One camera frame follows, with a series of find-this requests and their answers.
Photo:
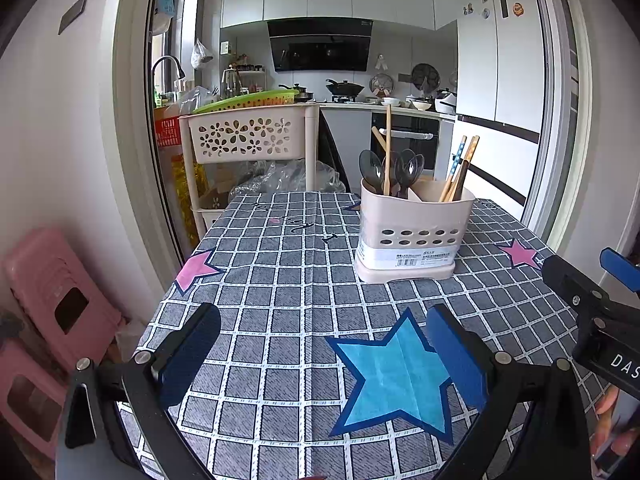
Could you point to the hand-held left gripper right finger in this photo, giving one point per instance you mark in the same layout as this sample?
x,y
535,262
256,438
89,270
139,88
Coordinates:
x,y
457,355

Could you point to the white refrigerator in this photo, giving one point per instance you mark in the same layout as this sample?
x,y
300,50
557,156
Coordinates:
x,y
500,85

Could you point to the clear crumpled plastic bags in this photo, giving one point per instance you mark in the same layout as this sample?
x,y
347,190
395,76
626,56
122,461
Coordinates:
x,y
280,177

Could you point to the pink plastic stool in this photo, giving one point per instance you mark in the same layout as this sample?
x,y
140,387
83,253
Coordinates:
x,y
30,375
45,270

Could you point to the person's right hand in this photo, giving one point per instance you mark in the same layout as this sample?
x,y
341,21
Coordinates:
x,y
617,425

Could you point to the glass kettle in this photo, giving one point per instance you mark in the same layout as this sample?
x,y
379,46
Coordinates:
x,y
230,81

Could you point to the translucent black plastic spoon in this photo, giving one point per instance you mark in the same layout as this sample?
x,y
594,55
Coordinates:
x,y
371,165
420,161
391,172
406,170

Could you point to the white bowl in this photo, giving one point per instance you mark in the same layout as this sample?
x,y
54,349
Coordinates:
x,y
422,105

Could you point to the green plastic basket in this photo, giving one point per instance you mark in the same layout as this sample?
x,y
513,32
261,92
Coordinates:
x,y
245,101

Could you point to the hanging white plastic bag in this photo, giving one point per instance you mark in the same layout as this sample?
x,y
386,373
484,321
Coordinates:
x,y
201,55

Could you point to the dark kitchen faucet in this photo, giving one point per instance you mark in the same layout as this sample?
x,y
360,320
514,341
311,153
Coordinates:
x,y
167,61

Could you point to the plain wooden chopstick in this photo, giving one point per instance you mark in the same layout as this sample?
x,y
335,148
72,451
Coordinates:
x,y
388,150
378,137

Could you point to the grey wall switch panel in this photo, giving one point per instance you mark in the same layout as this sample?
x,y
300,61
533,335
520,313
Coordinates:
x,y
73,14

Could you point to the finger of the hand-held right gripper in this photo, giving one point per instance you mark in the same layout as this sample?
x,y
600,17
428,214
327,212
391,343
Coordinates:
x,y
620,265
567,280

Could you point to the beige flower-cutout storage trolley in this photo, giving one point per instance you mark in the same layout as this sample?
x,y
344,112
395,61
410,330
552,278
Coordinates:
x,y
240,132

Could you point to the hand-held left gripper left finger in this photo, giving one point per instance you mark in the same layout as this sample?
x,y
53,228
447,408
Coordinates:
x,y
190,355

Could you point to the black chair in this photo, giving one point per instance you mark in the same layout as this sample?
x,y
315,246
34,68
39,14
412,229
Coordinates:
x,y
332,150

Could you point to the beige plastic utensil holder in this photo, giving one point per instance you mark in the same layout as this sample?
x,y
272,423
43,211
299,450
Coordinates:
x,y
415,215

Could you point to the grey checked star tablecloth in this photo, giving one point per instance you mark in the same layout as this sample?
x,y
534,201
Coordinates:
x,y
280,310

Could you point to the yellow packaged goods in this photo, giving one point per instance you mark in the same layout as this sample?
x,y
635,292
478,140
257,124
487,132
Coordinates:
x,y
187,195

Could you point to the white rice cooker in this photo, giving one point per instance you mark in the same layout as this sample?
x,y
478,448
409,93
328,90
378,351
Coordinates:
x,y
445,102

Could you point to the black wok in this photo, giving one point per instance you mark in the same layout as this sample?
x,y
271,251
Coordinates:
x,y
345,87

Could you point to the black range hood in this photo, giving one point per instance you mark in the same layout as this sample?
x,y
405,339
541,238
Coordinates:
x,y
320,45

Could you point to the round metal plate rack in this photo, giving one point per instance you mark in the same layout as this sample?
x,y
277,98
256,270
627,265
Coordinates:
x,y
381,85

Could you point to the grey kitchen counter unit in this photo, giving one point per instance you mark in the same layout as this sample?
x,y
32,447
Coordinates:
x,y
350,135

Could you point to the black built-in oven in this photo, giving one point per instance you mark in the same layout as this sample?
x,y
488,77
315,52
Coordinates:
x,y
410,142

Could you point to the dark round steamer rack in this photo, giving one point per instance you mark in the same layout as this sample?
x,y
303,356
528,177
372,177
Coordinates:
x,y
425,77

